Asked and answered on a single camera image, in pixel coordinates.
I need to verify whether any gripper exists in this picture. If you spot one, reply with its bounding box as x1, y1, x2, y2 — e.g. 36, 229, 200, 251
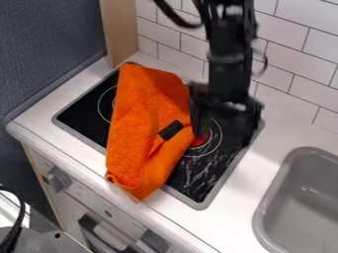
187, 81, 266, 147

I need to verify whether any orange cloth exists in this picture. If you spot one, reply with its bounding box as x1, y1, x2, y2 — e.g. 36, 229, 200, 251
103, 62, 198, 202

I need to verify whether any red toy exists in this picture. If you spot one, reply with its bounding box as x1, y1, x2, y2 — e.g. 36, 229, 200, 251
189, 133, 213, 148

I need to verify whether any toy sink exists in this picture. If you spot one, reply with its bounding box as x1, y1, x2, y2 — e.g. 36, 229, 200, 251
250, 146, 338, 253

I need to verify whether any toy stove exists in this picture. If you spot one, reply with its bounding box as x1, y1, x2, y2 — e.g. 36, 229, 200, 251
51, 60, 267, 211

